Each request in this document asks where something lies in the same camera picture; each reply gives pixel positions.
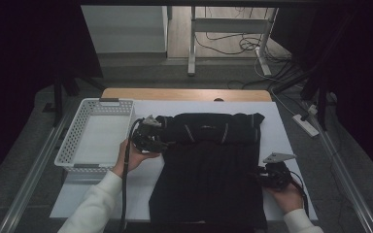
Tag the dark navy sweater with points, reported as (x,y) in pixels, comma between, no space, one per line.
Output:
(207,178)

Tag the person's right hand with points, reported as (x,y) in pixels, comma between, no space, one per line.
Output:
(289,199)

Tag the aluminium rail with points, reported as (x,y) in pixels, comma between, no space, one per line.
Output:
(29,181)
(346,181)

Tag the white metal desk frame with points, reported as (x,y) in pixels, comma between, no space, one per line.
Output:
(230,25)

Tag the white power strip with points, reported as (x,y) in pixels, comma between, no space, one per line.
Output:
(306,126)

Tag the person's left hand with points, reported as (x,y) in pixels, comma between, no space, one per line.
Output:
(132,160)

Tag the white plug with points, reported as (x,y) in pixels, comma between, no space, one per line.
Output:
(312,110)

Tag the white cabinet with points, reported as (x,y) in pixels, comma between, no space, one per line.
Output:
(126,29)

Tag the white perforated plastic basket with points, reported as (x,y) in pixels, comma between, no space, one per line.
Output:
(100,139)

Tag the black stand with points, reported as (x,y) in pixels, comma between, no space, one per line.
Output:
(57,103)
(322,110)

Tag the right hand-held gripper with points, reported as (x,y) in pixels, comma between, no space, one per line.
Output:
(277,176)

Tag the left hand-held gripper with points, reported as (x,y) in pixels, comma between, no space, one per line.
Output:
(147,137)

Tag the dark curtain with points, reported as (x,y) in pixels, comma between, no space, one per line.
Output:
(369,81)
(13,64)

